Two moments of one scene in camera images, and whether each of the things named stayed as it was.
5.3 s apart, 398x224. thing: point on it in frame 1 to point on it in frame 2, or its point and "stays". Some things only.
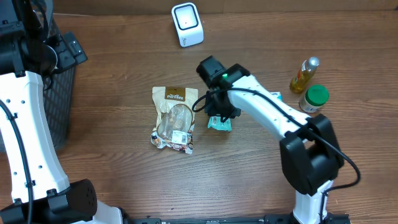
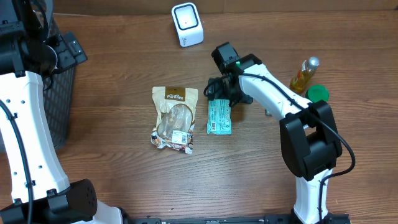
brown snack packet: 176,117 stays
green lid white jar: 316,96 stays
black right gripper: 222,112 to 223,93
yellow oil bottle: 304,74 stays
